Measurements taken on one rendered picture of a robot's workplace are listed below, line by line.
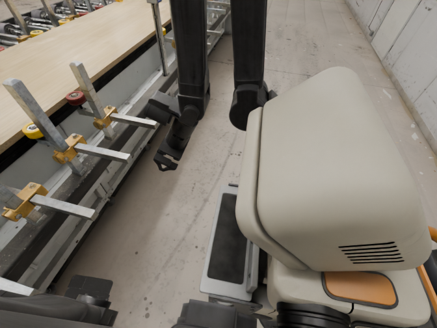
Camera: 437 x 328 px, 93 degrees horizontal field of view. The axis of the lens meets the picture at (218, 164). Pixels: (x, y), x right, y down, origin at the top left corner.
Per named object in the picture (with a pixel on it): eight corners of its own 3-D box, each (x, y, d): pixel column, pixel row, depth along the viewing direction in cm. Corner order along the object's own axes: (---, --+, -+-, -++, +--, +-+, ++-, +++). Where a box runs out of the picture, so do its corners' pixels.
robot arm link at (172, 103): (200, 112, 44) (209, 91, 50) (148, 85, 41) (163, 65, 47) (182, 145, 53) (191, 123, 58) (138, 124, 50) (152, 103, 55)
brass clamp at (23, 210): (51, 192, 81) (43, 185, 77) (21, 224, 72) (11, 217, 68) (37, 188, 82) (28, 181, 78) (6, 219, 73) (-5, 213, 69)
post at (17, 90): (88, 172, 100) (19, 77, 63) (84, 178, 98) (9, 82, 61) (82, 171, 100) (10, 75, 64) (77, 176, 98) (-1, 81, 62)
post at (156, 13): (170, 73, 161) (159, 1, 126) (167, 76, 158) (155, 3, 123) (164, 72, 161) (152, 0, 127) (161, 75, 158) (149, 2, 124)
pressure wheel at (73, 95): (77, 120, 107) (65, 100, 98) (75, 111, 111) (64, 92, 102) (93, 116, 109) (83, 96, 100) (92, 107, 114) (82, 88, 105)
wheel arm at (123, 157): (132, 159, 89) (130, 153, 86) (129, 165, 87) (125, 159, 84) (46, 140, 95) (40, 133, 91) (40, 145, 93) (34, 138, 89)
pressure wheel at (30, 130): (34, 148, 93) (15, 129, 84) (49, 137, 98) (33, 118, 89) (48, 153, 91) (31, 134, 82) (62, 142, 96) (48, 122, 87)
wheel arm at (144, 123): (158, 127, 106) (157, 120, 103) (155, 131, 104) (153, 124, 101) (84, 112, 112) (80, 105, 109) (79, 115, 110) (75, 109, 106)
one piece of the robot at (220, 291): (268, 216, 66) (288, 176, 50) (265, 323, 49) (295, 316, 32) (219, 207, 68) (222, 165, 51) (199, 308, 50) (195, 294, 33)
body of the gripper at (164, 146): (157, 152, 57) (163, 136, 51) (170, 128, 63) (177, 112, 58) (178, 163, 58) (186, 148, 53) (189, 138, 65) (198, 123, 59)
